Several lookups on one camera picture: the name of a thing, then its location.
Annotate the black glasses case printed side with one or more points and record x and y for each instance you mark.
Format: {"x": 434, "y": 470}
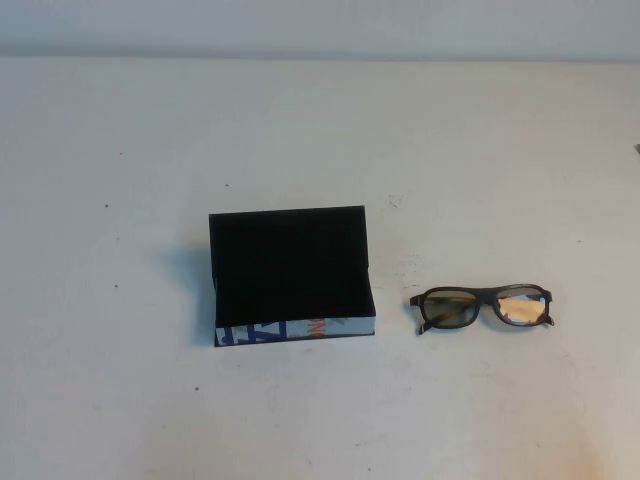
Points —
{"x": 290, "y": 270}

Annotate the dark framed glasses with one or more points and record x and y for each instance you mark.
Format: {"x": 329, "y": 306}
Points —
{"x": 487, "y": 292}

